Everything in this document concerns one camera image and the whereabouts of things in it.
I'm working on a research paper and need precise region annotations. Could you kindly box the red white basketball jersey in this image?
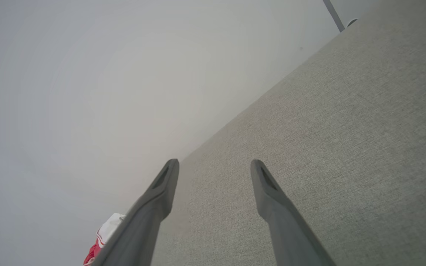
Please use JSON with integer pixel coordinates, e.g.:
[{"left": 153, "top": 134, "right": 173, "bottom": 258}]
[{"left": 83, "top": 213, "right": 126, "bottom": 266}]

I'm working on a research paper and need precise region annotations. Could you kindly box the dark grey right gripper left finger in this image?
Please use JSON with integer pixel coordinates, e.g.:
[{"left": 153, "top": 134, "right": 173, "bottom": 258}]
[{"left": 91, "top": 159, "right": 180, "bottom": 266}]

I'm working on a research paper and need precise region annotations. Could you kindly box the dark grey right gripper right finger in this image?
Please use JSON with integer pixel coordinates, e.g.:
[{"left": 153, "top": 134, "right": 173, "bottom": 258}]
[{"left": 250, "top": 159, "right": 338, "bottom": 266}]

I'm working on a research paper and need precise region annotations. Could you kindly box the grey fabric sofa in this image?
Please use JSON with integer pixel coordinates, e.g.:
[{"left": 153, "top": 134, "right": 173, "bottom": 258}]
[{"left": 150, "top": 0, "right": 426, "bottom": 266}]

